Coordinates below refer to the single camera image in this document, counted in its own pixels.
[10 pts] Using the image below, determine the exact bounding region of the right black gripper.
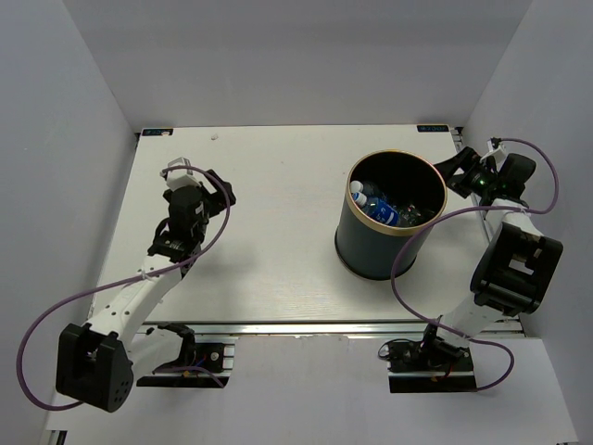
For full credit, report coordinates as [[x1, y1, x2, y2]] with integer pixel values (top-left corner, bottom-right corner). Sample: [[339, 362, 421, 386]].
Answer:
[[425, 146, 499, 198]]

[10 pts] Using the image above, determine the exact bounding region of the clear bottle white cap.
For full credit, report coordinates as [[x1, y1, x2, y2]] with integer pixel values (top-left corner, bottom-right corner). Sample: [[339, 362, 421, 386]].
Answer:
[[349, 181, 387, 201]]

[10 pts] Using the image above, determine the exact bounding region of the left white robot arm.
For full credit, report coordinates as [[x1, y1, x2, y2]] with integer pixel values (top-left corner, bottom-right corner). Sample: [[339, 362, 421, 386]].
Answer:
[[56, 163, 236, 413]]

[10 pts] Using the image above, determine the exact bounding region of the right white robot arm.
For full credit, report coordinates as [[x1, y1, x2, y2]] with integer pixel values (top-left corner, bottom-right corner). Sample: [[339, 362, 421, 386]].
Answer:
[[417, 138, 563, 370]]

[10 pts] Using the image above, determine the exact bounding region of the dark round bin gold rim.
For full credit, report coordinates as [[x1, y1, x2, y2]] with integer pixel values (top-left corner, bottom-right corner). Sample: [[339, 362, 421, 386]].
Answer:
[[334, 150, 448, 281]]

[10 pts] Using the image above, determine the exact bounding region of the right blue table sticker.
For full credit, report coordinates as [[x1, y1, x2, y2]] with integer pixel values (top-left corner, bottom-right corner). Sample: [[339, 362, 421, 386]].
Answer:
[[416, 124, 449, 133]]

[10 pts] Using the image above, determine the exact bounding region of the blue table sticker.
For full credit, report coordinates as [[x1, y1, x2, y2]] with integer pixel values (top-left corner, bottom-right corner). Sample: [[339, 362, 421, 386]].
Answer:
[[140, 128, 173, 137], [416, 124, 449, 133]]

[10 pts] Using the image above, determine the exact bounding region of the left blue table sticker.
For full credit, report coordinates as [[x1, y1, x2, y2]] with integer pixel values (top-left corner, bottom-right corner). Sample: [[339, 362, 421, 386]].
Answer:
[[140, 128, 173, 137]]

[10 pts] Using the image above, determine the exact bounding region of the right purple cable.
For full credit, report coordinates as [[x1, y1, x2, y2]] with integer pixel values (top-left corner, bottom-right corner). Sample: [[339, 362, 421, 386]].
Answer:
[[390, 134, 561, 394]]

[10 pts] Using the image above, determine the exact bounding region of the purple cable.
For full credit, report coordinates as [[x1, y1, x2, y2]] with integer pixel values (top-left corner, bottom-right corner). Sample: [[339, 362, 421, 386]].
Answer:
[[16, 166, 233, 412], [390, 134, 561, 394]]

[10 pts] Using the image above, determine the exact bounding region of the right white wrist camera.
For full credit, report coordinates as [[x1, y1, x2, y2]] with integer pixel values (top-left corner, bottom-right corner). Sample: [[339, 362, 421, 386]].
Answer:
[[479, 137, 508, 172]]

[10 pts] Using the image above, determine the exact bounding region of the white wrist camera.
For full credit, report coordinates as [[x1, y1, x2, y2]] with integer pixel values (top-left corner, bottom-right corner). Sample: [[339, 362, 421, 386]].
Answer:
[[479, 137, 508, 172], [160, 157, 199, 192]]

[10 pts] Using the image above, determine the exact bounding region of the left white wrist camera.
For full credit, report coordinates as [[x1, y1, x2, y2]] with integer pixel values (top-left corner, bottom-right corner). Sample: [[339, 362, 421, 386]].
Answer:
[[160, 157, 199, 192]]

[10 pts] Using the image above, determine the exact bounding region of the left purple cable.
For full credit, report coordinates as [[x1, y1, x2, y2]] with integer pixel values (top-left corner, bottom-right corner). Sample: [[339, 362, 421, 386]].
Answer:
[[16, 166, 233, 412]]

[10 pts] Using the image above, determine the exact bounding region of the aluminium front rail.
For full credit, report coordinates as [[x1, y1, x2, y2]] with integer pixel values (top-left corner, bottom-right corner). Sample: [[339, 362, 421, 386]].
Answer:
[[133, 318, 524, 337]]

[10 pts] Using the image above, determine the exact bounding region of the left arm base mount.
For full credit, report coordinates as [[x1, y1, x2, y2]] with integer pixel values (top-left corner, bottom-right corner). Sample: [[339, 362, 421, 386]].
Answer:
[[136, 322, 235, 388]]

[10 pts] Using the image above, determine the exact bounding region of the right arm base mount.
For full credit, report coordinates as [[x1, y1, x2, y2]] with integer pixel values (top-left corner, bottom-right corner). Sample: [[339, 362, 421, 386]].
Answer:
[[377, 337, 477, 394]]

